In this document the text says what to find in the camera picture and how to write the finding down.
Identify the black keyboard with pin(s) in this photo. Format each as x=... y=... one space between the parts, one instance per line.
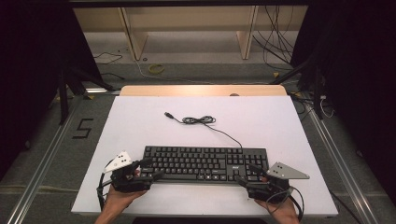
x=193 y=163

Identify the black metal stand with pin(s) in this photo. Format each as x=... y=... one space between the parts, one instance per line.
x=317 y=96
x=63 y=99

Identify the white board table cover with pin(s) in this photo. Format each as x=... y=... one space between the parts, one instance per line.
x=255 y=124

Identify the person's right hand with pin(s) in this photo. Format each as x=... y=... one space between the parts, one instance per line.
x=285 y=210

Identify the light wooden furniture frame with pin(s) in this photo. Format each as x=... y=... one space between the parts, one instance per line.
x=134 y=34

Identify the person's left hand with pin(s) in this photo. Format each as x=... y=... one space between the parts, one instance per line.
x=120 y=199

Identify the yellow tape roll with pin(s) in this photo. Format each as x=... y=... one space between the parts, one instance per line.
x=155 y=69

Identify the black curtain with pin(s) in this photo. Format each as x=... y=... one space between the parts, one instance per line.
x=358 y=77
x=31 y=62

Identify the long aluminium floor rail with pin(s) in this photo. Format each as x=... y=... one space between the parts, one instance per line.
x=40 y=174
x=342 y=168

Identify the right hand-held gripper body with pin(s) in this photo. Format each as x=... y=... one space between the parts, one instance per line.
x=285 y=171

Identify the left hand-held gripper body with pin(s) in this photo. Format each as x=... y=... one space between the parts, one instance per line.
x=120 y=162

